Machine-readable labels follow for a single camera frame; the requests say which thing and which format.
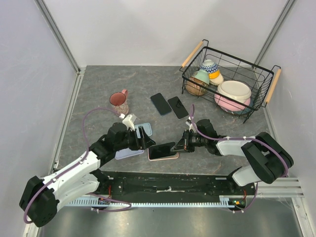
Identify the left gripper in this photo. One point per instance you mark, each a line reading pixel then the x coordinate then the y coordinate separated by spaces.
pixel 143 142

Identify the green bowl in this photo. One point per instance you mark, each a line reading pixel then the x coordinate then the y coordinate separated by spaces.
pixel 202 76

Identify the light blue phone case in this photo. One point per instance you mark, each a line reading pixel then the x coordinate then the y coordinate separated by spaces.
pixel 147 128

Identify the brown bowl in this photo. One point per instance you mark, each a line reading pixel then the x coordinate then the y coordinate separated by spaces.
pixel 196 87

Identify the teal bowl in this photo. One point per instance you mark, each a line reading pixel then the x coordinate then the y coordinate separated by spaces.
pixel 244 111

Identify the black wire basket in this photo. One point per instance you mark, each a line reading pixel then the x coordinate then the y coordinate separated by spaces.
pixel 261 81

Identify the yellow white bowl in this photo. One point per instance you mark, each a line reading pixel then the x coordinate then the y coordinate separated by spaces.
pixel 216 78

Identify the blue patterned bowl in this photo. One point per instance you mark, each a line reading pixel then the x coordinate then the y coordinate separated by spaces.
pixel 209 66

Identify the black phone with stand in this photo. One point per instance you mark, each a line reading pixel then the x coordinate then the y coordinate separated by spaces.
pixel 178 107

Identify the pink bowl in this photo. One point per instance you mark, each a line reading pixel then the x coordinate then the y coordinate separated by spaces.
pixel 230 105

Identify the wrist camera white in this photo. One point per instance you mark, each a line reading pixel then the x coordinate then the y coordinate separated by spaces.
pixel 128 120
pixel 190 125

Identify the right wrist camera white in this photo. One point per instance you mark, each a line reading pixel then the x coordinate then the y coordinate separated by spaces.
pixel 190 125

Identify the blue-edged black phone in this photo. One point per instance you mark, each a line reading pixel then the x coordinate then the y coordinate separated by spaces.
pixel 161 104

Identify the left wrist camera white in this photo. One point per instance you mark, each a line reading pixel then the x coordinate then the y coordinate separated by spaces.
pixel 128 120

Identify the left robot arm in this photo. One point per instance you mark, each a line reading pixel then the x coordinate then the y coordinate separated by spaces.
pixel 43 197

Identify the lavender phone case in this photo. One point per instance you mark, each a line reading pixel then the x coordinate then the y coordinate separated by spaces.
pixel 126 153

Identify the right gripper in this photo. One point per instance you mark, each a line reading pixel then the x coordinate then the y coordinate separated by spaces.
pixel 182 144

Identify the dark green phone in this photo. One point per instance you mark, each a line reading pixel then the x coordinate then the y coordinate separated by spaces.
pixel 162 151

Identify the pink floral mug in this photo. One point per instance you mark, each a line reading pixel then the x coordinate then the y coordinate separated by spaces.
pixel 119 102

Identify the slotted cable duct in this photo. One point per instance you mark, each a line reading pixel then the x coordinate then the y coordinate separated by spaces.
pixel 89 201

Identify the cream bowl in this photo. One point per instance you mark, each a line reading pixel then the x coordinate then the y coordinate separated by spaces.
pixel 234 89

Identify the pink phone case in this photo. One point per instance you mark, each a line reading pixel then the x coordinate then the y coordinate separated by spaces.
pixel 170 158

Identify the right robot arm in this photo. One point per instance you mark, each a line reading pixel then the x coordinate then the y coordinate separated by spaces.
pixel 267 159

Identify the aluminium frame rail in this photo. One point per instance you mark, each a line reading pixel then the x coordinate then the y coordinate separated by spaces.
pixel 281 188

